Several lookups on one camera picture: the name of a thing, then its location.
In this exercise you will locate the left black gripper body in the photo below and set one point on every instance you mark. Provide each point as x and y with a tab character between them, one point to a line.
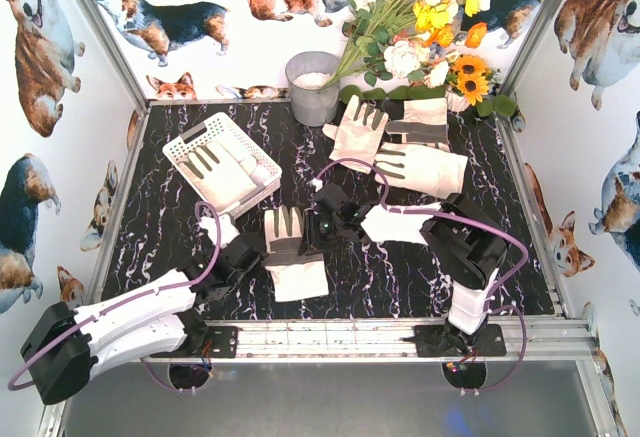
253	255

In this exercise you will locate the black base bracket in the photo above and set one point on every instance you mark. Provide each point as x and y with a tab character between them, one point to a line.
212	342
443	340

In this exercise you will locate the white glove grey palm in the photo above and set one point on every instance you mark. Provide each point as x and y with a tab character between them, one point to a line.
295	277

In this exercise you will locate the right black base bracket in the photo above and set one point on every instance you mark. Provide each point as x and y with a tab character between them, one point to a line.
443	340

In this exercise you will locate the grey metal bucket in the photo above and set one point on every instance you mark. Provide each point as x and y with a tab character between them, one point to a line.
313	88

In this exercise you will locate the aluminium front rail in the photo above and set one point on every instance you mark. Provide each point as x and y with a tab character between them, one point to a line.
546	338

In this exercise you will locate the left black base bracket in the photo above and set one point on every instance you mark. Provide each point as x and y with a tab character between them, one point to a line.
212	342

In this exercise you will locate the white glove long cuff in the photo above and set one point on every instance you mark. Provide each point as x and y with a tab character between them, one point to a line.
222	177

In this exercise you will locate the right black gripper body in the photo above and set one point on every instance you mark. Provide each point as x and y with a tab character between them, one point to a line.
314	232

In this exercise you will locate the artificial flower bouquet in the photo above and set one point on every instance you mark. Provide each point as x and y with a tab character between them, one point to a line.
429	44

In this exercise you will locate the white grey glove back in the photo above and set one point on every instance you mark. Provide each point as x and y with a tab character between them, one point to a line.
424	122

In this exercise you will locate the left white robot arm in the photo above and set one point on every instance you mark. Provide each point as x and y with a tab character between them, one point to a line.
69	347

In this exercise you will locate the white plastic storage basket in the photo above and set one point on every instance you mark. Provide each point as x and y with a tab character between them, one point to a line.
221	128

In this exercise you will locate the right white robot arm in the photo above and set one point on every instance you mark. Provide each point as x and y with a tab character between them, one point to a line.
462	237

